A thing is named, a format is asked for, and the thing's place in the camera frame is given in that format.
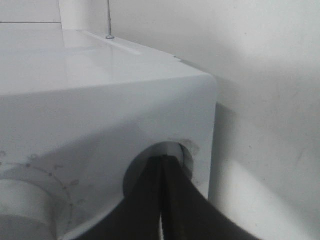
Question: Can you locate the white microwave oven body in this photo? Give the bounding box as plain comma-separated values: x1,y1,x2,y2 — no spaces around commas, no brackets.
0,28,217,240

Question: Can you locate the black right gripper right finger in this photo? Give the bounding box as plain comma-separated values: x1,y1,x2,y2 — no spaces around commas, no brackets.
161,155,256,240

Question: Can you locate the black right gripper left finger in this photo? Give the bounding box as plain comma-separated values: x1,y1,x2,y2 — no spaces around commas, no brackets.
78,156,163,240

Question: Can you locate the white lower microwave knob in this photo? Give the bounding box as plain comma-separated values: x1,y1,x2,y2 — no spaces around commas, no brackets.
0,179,69,240

